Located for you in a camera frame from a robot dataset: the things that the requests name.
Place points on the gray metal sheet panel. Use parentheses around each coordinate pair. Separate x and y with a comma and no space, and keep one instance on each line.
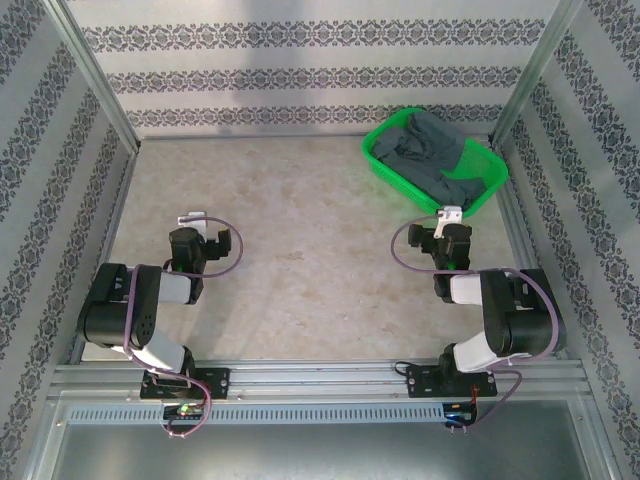
(320,455)

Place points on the gray t-shirt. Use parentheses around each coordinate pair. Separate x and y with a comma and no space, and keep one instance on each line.
(437,137)
(415,167)

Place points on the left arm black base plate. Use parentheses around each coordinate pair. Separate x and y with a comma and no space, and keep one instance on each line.
(217,382)

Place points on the aluminium frame post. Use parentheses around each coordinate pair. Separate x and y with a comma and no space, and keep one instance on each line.
(534,75)
(97,75)

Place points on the aluminium table edge rail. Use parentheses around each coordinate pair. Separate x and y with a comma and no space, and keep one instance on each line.
(250,136)
(515,210)
(117,205)

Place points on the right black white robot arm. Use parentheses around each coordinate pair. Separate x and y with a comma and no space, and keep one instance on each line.
(515,310)

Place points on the green plastic mesh basket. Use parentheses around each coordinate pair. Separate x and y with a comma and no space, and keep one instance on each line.
(481,160)

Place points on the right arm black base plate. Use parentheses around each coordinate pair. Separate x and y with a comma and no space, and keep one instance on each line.
(425,382)

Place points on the aluminium mounting rail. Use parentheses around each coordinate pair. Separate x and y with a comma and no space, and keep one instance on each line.
(320,380)

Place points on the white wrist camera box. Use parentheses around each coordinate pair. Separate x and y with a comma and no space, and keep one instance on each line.
(445,222)
(199,222)

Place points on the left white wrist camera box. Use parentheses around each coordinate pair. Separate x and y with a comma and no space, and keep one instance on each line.
(199,222)

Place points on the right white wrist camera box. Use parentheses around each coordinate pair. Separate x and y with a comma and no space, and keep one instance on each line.
(445,222)

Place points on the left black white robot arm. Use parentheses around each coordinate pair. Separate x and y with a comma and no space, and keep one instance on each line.
(145,320)

